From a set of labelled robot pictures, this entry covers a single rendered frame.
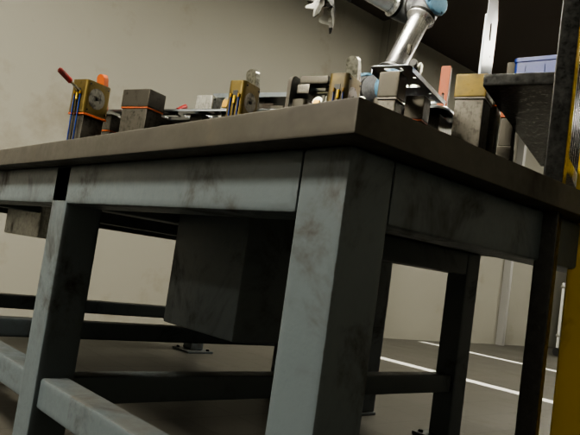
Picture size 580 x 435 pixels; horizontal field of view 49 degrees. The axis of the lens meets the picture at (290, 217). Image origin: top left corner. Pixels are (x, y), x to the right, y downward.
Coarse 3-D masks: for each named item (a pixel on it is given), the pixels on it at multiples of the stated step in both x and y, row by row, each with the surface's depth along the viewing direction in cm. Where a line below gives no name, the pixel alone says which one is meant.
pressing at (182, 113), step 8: (432, 104) 169; (112, 112) 239; (120, 112) 237; (168, 112) 225; (176, 112) 223; (184, 112) 221; (192, 112) 220; (200, 112) 218; (208, 112) 216; (216, 112) 215; (224, 112) 213; (432, 112) 177; (440, 112) 176; (448, 112) 175; (176, 120) 236; (184, 120) 234; (448, 120) 183
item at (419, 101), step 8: (408, 96) 161; (416, 96) 160; (424, 96) 159; (408, 104) 161; (416, 104) 160; (424, 104) 159; (408, 112) 160; (416, 112) 159; (424, 112) 159; (416, 120) 159; (424, 120) 160
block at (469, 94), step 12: (456, 84) 161; (468, 84) 159; (480, 84) 158; (456, 96) 160; (468, 96) 159; (480, 96) 157; (456, 108) 160; (468, 108) 159; (480, 108) 157; (456, 120) 160; (468, 120) 158; (480, 120) 157; (456, 132) 160; (468, 132) 158; (480, 132) 157; (480, 144) 158
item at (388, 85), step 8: (384, 72) 145; (392, 72) 144; (400, 72) 144; (384, 80) 145; (392, 80) 144; (400, 80) 144; (384, 88) 145; (392, 88) 144; (400, 88) 144; (384, 96) 144; (392, 96) 143; (400, 96) 145; (384, 104) 144; (392, 104) 144; (400, 104) 146
